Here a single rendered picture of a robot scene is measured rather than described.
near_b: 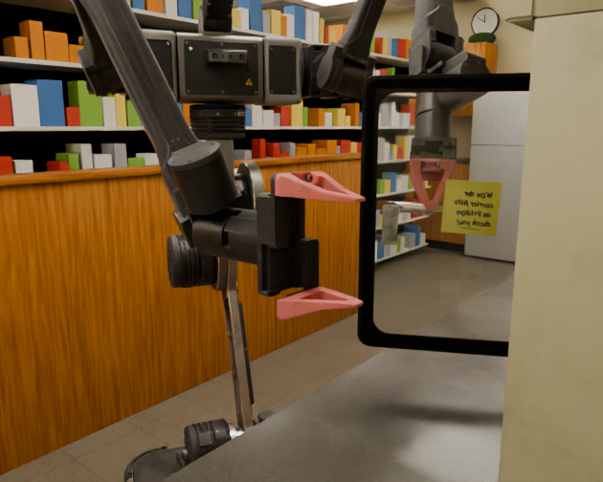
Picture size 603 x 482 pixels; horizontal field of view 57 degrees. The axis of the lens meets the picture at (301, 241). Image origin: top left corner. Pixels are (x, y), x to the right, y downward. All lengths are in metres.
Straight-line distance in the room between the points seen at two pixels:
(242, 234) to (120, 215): 1.98
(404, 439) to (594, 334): 0.29
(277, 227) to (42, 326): 1.98
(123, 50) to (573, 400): 0.61
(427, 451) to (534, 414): 0.18
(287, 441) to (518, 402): 0.29
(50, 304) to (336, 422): 1.81
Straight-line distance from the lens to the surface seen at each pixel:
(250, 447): 0.72
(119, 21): 0.74
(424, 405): 0.82
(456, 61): 0.89
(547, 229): 0.54
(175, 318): 2.81
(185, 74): 1.32
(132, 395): 2.78
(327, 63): 1.26
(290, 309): 0.53
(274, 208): 0.52
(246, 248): 0.56
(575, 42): 0.53
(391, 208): 0.79
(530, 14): 0.55
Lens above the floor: 1.32
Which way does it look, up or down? 12 degrees down
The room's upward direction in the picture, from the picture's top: straight up
